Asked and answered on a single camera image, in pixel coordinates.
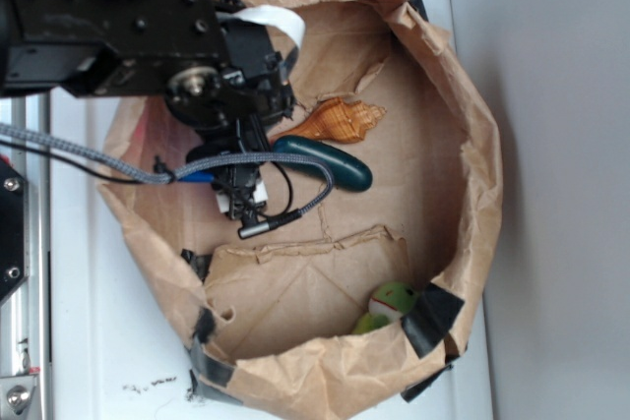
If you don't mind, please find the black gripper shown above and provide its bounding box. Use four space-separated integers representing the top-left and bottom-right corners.
165 9 295 238

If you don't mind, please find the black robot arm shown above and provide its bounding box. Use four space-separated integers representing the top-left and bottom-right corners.
1 0 299 238

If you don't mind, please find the orange conch seashell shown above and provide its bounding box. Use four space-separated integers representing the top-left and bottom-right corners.
272 97 387 144

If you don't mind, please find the dark green oblong object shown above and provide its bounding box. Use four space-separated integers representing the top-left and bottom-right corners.
272 135 373 193

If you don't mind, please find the brown paper bag tray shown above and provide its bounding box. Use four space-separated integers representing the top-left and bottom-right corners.
99 0 503 419

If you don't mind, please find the green frog plush toy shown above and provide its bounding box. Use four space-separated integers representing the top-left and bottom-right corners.
351 281 420 334

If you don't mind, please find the grey braided cable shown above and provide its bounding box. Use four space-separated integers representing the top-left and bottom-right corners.
0 123 336 240

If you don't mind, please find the white ribbon cable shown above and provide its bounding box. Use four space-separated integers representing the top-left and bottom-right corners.
230 3 306 50

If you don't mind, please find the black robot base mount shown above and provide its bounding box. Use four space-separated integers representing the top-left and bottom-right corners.
1 154 30 305

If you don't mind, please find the aluminium rail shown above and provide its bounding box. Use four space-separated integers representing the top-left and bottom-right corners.
0 94 52 420

